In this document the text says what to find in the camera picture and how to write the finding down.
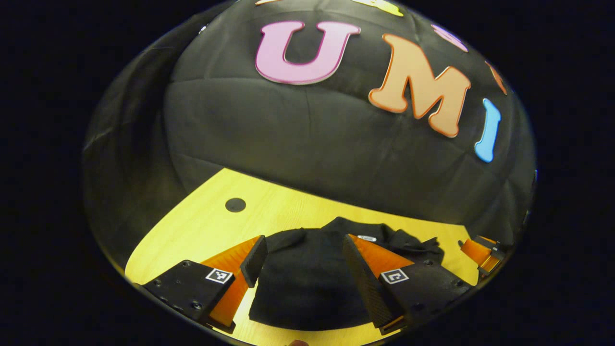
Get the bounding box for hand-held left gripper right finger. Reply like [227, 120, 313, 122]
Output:
[342, 234, 474, 335]

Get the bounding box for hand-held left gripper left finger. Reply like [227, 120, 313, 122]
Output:
[143, 235, 269, 334]

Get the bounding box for black button-up garment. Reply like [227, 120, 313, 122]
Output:
[248, 216, 445, 331]

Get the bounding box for black backdrop cloth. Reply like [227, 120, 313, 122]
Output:
[83, 0, 536, 270]

